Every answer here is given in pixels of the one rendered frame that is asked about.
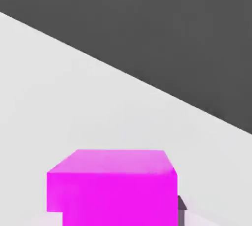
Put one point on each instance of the small magenta cube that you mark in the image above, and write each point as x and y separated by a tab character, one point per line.
118	190

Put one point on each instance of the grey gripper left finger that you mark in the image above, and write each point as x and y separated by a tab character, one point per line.
55	220

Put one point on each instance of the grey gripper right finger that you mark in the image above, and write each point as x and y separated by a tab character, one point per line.
181	214

